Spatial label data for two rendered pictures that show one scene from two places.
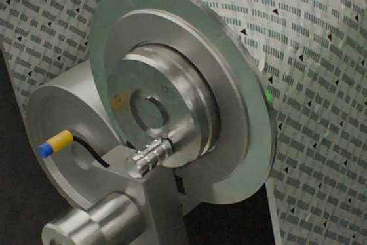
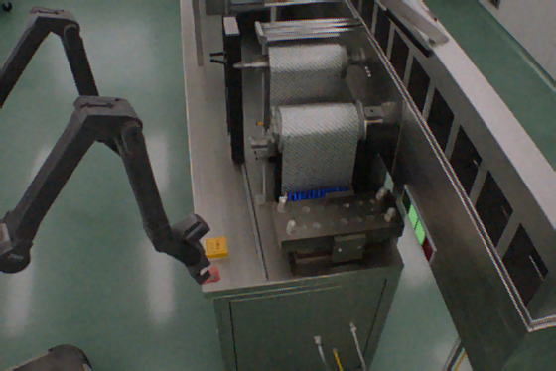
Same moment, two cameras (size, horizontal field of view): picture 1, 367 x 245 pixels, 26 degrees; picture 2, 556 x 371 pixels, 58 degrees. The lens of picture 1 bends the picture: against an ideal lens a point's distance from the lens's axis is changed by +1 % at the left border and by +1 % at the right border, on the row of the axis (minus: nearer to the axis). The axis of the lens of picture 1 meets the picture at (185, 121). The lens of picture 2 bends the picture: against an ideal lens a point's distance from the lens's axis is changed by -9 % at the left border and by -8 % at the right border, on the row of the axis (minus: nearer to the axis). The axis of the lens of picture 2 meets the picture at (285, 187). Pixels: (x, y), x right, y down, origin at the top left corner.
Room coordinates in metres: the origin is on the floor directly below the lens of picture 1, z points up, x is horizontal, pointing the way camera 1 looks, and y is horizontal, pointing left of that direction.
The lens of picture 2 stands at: (-0.69, -0.69, 2.31)
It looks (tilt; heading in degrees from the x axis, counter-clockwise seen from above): 45 degrees down; 31
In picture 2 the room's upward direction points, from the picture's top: 2 degrees clockwise
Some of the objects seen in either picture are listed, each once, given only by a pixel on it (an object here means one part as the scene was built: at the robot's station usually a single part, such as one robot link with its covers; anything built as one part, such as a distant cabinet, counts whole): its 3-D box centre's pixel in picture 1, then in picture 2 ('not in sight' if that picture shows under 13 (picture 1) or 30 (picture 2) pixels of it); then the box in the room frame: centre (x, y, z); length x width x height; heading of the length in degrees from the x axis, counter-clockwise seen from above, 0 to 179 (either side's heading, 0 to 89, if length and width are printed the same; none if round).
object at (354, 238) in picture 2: not in sight; (347, 248); (0.35, -0.31, 0.96); 0.10 x 0.03 x 0.11; 132
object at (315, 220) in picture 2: not in sight; (338, 220); (0.41, -0.24, 1.00); 0.40 x 0.16 x 0.06; 132
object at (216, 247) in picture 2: not in sight; (215, 247); (0.15, 0.06, 0.91); 0.07 x 0.07 x 0.02; 42
